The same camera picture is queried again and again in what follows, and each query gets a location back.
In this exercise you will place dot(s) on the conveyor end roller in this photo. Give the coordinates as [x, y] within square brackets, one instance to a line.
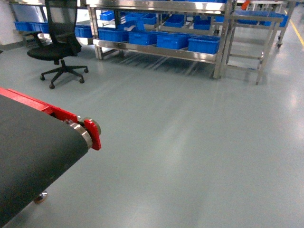
[89, 129]

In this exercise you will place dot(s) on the black office chair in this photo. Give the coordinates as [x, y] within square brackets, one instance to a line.
[61, 18]

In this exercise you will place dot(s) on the stainless steel flow rack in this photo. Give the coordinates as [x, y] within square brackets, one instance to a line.
[157, 27]

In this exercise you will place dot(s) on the blue bin lower shelf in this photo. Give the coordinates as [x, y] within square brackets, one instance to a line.
[144, 38]
[204, 44]
[112, 34]
[173, 40]

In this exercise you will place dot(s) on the small steel frame cart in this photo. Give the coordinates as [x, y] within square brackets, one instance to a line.
[250, 37]

